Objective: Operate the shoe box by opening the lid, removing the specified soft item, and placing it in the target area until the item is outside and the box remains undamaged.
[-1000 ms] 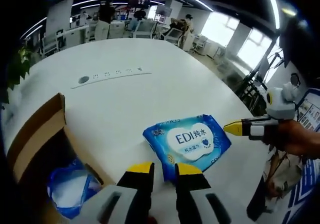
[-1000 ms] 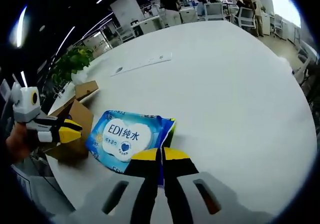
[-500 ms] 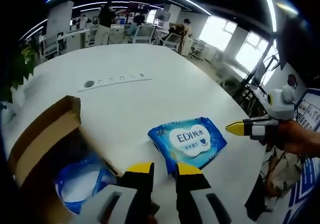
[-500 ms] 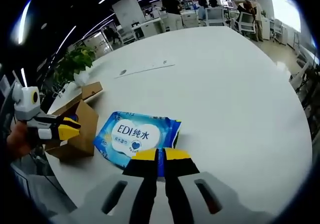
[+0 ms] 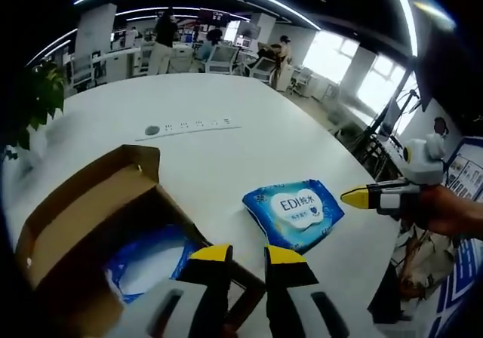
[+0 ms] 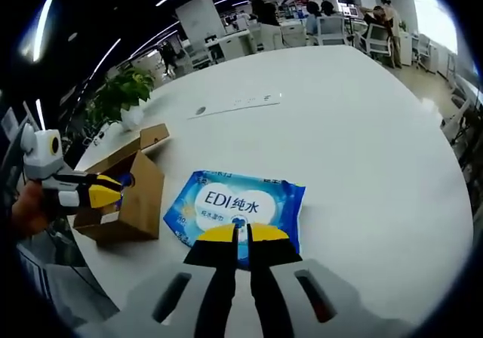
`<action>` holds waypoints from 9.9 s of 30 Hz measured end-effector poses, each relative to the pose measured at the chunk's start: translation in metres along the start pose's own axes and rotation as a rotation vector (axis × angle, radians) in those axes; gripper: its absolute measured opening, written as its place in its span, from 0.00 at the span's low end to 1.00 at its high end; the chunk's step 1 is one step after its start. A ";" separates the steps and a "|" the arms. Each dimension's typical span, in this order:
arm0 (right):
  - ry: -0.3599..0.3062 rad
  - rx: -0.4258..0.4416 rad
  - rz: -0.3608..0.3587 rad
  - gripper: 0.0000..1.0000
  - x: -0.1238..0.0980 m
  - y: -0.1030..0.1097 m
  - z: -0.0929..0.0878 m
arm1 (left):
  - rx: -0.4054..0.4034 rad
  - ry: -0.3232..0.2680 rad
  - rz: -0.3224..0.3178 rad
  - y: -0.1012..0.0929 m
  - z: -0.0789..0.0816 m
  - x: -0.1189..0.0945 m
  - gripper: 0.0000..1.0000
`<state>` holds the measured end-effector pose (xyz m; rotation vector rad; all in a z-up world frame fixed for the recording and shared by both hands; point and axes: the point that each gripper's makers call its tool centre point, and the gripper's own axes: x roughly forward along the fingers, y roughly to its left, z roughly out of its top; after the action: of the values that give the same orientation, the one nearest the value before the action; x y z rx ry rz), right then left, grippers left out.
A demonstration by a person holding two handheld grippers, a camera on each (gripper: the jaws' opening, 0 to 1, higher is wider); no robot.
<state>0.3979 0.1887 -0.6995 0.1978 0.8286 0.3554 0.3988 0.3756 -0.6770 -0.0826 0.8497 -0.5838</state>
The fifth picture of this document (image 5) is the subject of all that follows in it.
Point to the person's patterned clothing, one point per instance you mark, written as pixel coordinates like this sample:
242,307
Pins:
426,259

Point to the person's right hand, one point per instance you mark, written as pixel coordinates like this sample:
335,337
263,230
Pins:
445,209

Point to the table socket strip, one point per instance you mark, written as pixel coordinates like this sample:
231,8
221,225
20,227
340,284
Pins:
188,126

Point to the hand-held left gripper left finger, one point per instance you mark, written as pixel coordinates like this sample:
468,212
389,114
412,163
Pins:
211,274

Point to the white blue-striped panel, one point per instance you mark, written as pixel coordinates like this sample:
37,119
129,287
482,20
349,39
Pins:
464,285

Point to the blue wet wipes soft pack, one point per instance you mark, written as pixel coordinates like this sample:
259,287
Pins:
294,213

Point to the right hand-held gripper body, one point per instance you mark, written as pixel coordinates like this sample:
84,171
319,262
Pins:
424,160

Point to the black metal-frame desk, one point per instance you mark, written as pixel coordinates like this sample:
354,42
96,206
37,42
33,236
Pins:
381,142

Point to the blue-framed wall poster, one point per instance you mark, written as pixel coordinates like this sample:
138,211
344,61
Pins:
466,168

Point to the white office chair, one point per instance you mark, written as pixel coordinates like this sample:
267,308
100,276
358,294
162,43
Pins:
260,68
220,59

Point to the green leafy plant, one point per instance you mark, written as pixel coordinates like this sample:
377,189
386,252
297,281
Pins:
41,96

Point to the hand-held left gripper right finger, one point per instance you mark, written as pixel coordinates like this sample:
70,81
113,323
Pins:
287,274

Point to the blue plastic soft bag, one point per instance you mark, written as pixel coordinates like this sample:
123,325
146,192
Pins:
151,262

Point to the brown cardboard shoe box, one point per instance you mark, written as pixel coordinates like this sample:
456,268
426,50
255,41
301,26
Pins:
94,198

